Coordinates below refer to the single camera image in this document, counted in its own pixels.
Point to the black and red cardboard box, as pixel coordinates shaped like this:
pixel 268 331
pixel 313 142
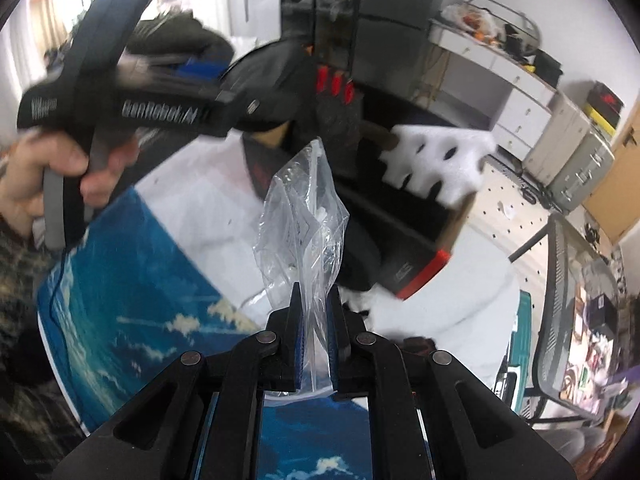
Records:
pixel 405 272

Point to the glass-top side table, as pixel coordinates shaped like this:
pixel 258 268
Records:
pixel 565 270

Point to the silver suitcase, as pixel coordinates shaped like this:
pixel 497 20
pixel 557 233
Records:
pixel 585 175

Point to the white foam packing insert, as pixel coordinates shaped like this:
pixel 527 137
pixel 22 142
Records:
pixel 435 185

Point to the beige suitcase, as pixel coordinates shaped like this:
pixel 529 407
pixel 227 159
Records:
pixel 555 140

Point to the yellow shoe box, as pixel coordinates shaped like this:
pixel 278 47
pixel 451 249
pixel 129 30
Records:
pixel 607 127

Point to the clear plastic zip bag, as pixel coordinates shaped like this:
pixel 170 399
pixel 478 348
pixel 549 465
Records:
pixel 300 220

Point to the blue sky-print desk mat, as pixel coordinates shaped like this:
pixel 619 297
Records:
pixel 150 310

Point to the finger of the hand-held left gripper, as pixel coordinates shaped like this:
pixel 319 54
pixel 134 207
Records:
pixel 250 107
pixel 200 67

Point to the plain black shoe box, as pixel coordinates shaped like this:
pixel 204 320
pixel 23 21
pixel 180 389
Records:
pixel 602 114

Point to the black and red shoe box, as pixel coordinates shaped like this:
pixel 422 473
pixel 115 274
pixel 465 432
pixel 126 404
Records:
pixel 606 95

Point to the dark rolled duvet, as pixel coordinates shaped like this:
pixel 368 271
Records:
pixel 190 35

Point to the black box on dresser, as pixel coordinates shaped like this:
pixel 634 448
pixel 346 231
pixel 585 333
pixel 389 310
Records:
pixel 547 67

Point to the plastic bag with fruit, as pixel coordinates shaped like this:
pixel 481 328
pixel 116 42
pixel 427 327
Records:
pixel 470 17

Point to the person's left forearm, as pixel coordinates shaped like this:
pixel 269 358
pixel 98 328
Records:
pixel 20 310

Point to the green mat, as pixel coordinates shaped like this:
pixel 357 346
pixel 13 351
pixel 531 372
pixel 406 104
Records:
pixel 520 345

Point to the curved metal frame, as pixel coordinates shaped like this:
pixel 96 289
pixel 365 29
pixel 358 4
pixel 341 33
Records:
pixel 500 2

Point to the person's left hand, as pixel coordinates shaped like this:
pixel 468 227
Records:
pixel 30 180

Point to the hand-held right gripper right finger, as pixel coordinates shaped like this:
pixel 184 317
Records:
pixel 334 345

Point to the grey refrigerator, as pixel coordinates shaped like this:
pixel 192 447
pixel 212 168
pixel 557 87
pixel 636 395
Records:
pixel 400 0

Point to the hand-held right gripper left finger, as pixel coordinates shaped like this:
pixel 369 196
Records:
pixel 298 340

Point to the white dresser with drawers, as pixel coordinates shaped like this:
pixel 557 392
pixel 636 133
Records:
pixel 520 110

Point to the wooden door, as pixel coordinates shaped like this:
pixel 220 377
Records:
pixel 620 185

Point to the small black open box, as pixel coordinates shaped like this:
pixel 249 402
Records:
pixel 600 312

